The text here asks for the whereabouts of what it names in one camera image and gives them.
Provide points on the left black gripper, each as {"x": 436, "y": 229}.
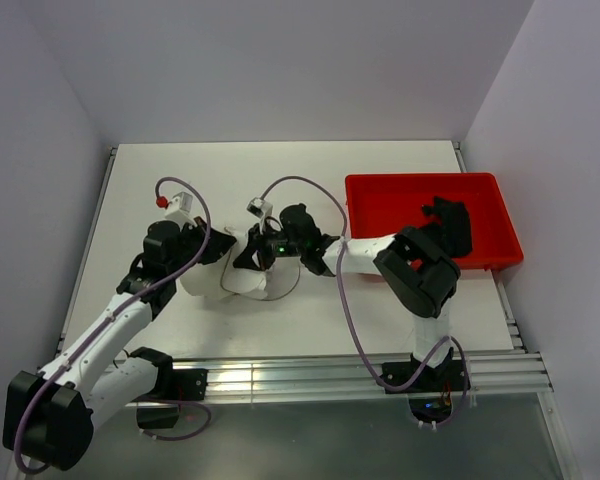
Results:
{"x": 219, "y": 244}

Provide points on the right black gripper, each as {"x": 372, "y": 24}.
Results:
{"x": 246, "y": 260}

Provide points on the white bra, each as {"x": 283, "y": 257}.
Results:
{"x": 205, "y": 280}

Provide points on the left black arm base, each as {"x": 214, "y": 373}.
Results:
{"x": 190, "y": 382}

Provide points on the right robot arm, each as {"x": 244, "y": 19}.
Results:
{"x": 420, "y": 274}

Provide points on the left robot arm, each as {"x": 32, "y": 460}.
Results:
{"x": 52, "y": 415}

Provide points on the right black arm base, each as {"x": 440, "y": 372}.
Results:
{"x": 450, "y": 377}

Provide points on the red plastic bin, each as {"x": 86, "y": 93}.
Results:
{"x": 382, "y": 204}

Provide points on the black garment in bin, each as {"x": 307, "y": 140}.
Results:
{"x": 448, "y": 226}

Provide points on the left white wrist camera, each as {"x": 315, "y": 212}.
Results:
{"x": 176, "y": 209}

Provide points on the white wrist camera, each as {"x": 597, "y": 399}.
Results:
{"x": 176, "y": 209}
{"x": 263, "y": 211}

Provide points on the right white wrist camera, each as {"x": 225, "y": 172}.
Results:
{"x": 263, "y": 211}

